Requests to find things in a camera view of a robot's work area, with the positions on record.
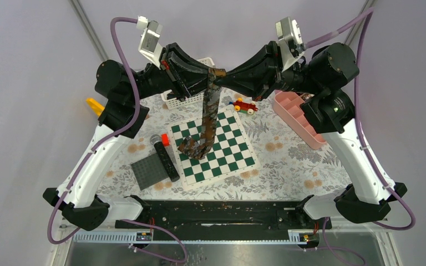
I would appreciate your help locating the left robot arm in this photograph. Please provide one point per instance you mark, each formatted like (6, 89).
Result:
(76, 198)

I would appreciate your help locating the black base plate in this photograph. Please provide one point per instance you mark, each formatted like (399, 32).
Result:
(229, 220)

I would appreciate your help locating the small red block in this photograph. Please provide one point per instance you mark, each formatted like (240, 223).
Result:
(165, 140)

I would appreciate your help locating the yellow blue toy crane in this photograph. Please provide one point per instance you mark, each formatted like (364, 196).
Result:
(95, 106)

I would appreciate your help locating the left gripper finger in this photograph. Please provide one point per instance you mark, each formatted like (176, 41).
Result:
(193, 85)
(184, 65)

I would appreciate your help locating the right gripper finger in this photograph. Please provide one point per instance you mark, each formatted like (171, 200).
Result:
(250, 87)
(255, 67)

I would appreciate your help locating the black microphone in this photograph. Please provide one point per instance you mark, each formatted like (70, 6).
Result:
(166, 161)

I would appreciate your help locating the brown floral tie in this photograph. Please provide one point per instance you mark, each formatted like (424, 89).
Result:
(198, 149)

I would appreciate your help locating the brown rolled tie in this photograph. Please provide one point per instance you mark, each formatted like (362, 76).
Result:
(306, 97)

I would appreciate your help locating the floral table mat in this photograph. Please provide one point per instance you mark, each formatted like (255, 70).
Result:
(289, 169)

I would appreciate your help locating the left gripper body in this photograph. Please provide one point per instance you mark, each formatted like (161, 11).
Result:
(167, 77)

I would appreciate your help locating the pink compartment tray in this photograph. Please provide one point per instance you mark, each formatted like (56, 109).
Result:
(287, 106)

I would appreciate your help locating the grey lego baseplate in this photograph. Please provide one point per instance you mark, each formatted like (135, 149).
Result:
(148, 171)

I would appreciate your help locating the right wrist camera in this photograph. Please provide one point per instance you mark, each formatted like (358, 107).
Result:
(290, 42)

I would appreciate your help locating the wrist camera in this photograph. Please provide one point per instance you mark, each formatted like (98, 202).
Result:
(290, 42)
(149, 45)

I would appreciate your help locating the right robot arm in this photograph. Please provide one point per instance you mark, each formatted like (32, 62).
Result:
(333, 115)

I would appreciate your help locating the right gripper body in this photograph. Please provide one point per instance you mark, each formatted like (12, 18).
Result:
(287, 80)

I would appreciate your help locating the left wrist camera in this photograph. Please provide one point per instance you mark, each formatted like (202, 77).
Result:
(149, 45)

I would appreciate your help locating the green white chessboard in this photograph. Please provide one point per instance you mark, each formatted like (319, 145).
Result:
(232, 152)

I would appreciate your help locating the red toy car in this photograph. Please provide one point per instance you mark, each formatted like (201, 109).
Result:
(244, 107)

